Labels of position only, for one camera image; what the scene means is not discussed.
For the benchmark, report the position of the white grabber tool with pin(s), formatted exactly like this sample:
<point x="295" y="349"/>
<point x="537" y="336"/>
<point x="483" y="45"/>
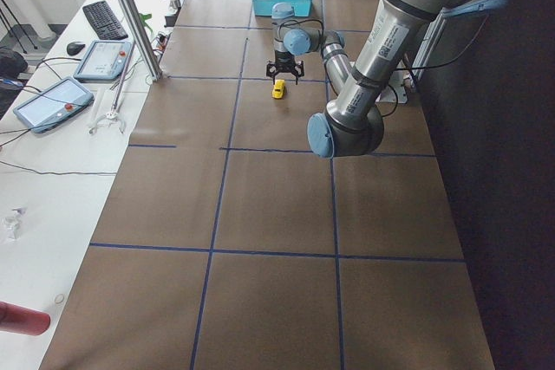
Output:
<point x="112" y="115"/>

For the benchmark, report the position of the aluminium frame post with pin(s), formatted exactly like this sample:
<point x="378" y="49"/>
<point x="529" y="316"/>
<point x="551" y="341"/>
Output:
<point x="140" y="37"/>

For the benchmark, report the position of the teach pendant tablet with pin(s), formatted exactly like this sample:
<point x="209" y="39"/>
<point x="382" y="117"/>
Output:
<point x="104" y="60"/>
<point x="54" y="106"/>

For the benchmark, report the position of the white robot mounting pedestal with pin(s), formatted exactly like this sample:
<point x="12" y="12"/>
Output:
<point x="394" y="90"/>

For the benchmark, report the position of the yellow beetle toy car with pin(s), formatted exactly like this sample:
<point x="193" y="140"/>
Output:
<point x="279" y="89"/>

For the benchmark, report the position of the black computer mouse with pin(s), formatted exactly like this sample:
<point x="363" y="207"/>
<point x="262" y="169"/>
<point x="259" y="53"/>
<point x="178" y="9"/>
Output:
<point x="74" y="48"/>

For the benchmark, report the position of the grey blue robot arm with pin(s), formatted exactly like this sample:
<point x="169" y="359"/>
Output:
<point x="350" y="124"/>

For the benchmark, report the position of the black computer keyboard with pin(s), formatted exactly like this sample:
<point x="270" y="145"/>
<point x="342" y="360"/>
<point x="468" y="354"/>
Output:
<point x="103" y="21"/>

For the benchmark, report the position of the red cylinder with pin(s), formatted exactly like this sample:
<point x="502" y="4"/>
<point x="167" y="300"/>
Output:
<point x="20" y="320"/>

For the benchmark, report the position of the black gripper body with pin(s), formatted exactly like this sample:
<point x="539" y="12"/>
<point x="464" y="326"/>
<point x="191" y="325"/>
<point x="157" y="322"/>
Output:
<point x="283" y="59"/>

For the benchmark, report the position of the far teach pendant tablet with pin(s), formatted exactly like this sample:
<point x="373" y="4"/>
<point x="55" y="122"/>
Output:
<point x="104" y="60"/>

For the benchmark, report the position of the near teach pendant tablet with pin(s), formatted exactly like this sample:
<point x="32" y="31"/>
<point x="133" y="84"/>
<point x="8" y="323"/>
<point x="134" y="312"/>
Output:
<point x="54" y="106"/>

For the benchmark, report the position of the brown paper table cover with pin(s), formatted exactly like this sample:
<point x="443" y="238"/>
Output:
<point x="226" y="244"/>

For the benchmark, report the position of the crumpled white paper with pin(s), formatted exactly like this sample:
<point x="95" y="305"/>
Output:
<point x="11" y="225"/>

